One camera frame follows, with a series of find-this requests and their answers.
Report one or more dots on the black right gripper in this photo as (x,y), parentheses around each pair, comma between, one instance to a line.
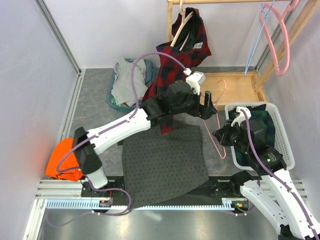
(222,135)

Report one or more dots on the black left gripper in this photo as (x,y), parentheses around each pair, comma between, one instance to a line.
(205,112)

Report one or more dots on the pink wire hanger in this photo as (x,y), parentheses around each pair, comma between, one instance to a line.
(224,155)

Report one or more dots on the red navy plaid skirt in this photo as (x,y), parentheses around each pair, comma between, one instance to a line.
(190,49)

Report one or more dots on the black dotted garment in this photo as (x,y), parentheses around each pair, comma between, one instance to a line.
(159,167)

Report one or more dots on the beige wooden hanger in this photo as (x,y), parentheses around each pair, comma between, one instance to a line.
(184,20)

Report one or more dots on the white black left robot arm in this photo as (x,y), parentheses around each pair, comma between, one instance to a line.
(179,98)

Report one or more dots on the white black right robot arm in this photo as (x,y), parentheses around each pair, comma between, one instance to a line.
(287,212)

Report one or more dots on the wooden clothes rack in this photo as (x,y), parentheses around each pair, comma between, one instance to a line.
(229,87)

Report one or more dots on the green plaid garment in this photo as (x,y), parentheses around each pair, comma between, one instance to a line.
(267,125)

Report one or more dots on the white plastic laundry basket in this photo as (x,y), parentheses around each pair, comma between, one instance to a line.
(281,143)

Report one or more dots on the grey t-shirt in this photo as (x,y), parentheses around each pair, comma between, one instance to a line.
(122,87)

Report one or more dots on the green tie-dye garment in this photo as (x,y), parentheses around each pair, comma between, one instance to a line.
(114,102)

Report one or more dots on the teal plastic basin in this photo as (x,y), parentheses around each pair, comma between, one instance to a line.
(109,96)

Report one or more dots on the orange garment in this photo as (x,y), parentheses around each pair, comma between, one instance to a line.
(58,153)

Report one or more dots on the aluminium corner profile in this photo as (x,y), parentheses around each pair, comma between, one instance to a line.
(41,4)

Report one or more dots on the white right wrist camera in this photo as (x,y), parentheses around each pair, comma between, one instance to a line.
(243,113)

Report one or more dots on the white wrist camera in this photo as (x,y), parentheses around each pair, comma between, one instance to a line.
(194,81)
(243,113)

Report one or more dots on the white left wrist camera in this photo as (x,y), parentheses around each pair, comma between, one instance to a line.
(194,81)

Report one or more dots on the light blue cable duct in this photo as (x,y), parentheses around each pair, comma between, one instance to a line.
(95,204)

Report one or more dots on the blue wire hanger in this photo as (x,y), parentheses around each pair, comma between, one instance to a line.
(262,17)

